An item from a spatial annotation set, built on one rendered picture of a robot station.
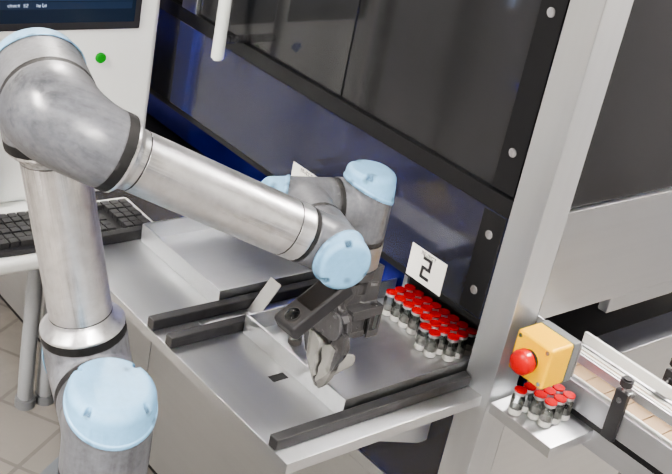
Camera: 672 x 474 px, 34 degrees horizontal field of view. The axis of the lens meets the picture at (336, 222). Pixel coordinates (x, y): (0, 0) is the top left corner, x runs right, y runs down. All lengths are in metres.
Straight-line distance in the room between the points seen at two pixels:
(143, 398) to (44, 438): 1.59
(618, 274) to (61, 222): 0.96
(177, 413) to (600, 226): 1.21
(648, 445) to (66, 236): 0.93
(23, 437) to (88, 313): 1.54
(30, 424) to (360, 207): 1.70
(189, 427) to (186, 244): 0.63
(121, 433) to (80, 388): 0.08
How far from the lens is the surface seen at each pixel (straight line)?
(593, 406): 1.84
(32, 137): 1.26
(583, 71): 1.61
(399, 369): 1.84
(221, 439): 2.50
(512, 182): 1.71
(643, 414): 1.84
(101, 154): 1.24
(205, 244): 2.10
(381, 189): 1.53
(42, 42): 1.35
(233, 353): 1.80
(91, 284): 1.48
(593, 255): 1.85
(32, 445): 2.99
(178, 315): 1.84
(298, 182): 1.51
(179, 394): 2.61
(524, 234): 1.71
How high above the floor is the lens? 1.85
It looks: 25 degrees down
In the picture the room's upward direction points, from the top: 12 degrees clockwise
